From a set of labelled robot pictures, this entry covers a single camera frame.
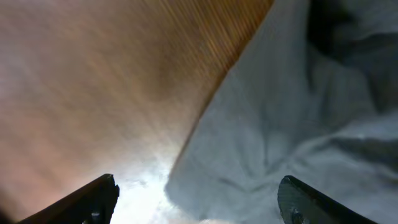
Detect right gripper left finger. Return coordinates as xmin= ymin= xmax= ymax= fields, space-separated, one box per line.
xmin=19 ymin=174 xmax=120 ymax=224

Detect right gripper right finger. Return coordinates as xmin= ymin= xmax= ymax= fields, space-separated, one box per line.
xmin=277 ymin=175 xmax=376 ymax=224

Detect grey cargo shorts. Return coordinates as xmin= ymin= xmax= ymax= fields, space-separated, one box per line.
xmin=165 ymin=0 xmax=397 ymax=223

